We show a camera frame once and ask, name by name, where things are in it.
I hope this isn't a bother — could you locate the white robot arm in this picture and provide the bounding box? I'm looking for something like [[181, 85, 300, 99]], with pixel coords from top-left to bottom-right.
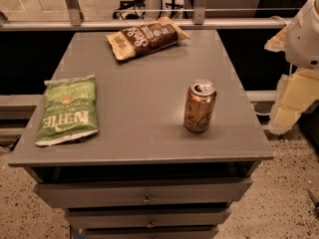
[[264, 0, 319, 134]]

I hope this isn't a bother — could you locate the metal window rail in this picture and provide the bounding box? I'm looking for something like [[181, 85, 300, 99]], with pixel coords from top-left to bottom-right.
[[0, 16, 291, 32]]

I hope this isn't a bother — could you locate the brown chip bag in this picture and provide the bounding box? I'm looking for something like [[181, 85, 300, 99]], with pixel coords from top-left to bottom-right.
[[107, 17, 189, 61]]

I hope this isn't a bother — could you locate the middle grey drawer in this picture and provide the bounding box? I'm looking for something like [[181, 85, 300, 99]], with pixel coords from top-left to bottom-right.
[[65, 207, 230, 229]]

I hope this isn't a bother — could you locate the top grey drawer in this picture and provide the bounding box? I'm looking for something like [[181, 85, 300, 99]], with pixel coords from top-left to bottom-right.
[[34, 177, 252, 208]]

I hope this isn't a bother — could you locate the green kettle chip bag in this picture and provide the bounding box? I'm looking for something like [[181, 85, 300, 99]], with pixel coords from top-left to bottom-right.
[[35, 75, 99, 146]]

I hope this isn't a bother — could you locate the black office chair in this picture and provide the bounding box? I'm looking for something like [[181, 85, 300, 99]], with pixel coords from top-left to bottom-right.
[[113, 0, 145, 20]]

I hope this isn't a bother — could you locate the grey drawer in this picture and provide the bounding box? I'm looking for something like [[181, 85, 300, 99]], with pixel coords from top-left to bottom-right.
[[65, 207, 230, 229], [84, 226, 218, 239], [34, 177, 252, 208]]

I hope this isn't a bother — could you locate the white cable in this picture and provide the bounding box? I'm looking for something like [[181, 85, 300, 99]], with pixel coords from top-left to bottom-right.
[[251, 104, 272, 118]]

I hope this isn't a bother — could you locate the bottom grey drawer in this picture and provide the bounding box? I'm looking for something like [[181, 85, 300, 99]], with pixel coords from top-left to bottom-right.
[[84, 226, 218, 239]]

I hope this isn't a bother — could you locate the orange soda can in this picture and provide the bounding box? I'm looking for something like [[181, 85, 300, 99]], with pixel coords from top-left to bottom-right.
[[183, 79, 217, 133]]

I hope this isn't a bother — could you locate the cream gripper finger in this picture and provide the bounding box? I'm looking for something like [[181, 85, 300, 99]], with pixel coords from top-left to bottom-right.
[[268, 68, 319, 134], [264, 27, 287, 52]]

